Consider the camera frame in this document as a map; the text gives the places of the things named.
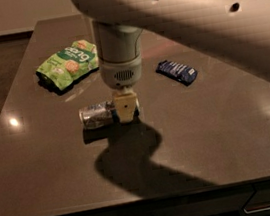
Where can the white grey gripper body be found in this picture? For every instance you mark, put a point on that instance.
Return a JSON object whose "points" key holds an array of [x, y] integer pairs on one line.
{"points": [[122, 73]]}

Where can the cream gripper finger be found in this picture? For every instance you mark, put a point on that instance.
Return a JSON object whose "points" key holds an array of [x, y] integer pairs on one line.
{"points": [[125, 102]]}

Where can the silver blue redbull can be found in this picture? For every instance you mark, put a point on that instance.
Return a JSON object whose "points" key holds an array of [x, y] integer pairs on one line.
{"points": [[100, 115]]}

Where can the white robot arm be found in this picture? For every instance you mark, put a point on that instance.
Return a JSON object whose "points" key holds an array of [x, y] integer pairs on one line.
{"points": [[235, 30]]}

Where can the green rice chip bag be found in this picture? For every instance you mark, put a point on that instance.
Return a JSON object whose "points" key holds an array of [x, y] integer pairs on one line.
{"points": [[67, 66]]}

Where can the dark blue snack bar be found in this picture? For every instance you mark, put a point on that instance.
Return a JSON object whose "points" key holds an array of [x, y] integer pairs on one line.
{"points": [[178, 72]]}

